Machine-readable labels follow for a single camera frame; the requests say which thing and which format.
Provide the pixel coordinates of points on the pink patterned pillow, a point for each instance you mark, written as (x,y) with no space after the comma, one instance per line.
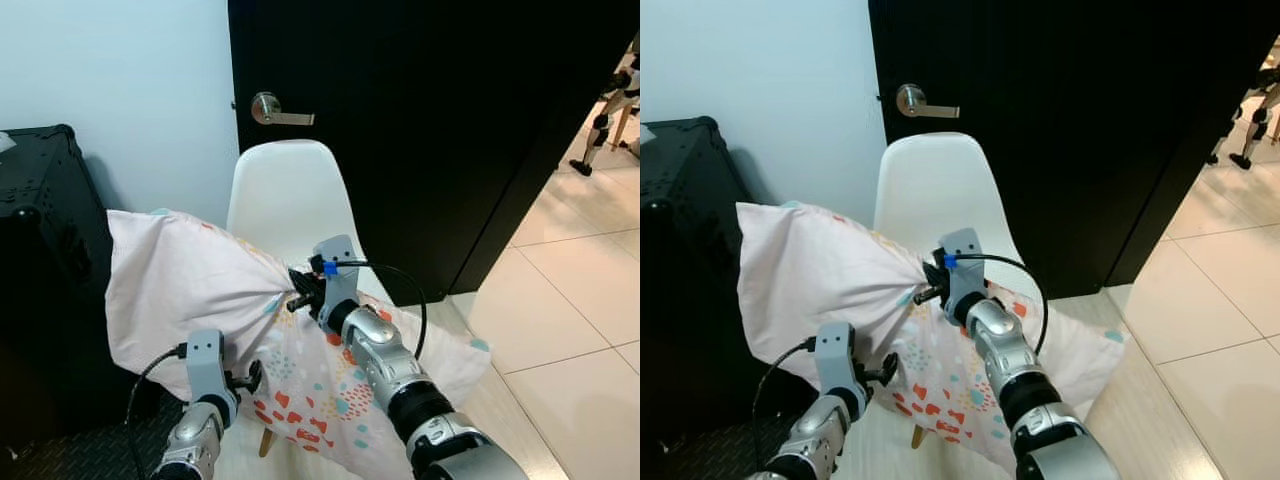
(810,280)
(180,290)

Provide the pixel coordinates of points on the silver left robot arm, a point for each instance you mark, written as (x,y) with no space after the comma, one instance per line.
(820,440)
(195,440)

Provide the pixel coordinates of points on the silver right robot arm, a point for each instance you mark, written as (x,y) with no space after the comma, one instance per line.
(385,360)
(1010,360)

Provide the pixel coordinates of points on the white plastic chair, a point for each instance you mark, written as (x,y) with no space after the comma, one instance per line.
(290,190)
(935,180)

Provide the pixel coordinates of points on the black diamond plate mat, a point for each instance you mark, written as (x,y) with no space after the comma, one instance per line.
(90,450)
(700,455)

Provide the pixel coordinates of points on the black door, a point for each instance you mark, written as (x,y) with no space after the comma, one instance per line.
(1060,120)
(420,120)

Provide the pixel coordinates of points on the black equipment case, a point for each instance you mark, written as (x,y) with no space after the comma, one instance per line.
(45,280)
(690,280)

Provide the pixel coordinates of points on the standing humanoid robot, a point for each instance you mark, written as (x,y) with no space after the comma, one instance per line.
(600,125)
(1255,125)

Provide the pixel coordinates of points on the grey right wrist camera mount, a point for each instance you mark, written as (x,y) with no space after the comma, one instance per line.
(968,280)
(340,290)

